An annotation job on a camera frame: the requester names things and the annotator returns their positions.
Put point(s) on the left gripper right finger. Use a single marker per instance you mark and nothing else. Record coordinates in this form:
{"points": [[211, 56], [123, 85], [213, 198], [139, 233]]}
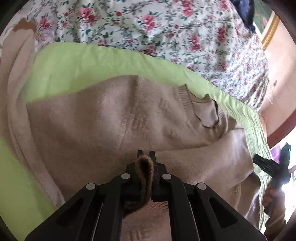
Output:
{"points": [[196, 211]]}

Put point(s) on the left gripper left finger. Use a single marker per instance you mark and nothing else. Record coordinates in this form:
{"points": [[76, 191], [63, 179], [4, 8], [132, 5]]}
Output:
{"points": [[96, 211]]}

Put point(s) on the beige knit sweater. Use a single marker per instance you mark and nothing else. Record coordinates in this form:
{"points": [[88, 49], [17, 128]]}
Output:
{"points": [[70, 140]]}

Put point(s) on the person's right hand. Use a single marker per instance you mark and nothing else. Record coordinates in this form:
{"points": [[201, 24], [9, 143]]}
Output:
{"points": [[274, 199]]}

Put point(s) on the light green bed sheet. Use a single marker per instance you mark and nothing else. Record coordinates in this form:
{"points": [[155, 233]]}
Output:
{"points": [[68, 67]]}

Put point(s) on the gold framed picture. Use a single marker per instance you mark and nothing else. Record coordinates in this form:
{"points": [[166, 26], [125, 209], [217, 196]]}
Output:
{"points": [[268, 33]]}

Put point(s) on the rose floral quilt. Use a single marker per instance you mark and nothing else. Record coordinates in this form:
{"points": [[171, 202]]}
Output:
{"points": [[210, 38]]}

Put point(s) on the dark blue cloth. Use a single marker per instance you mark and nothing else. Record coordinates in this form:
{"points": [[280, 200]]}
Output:
{"points": [[245, 11]]}

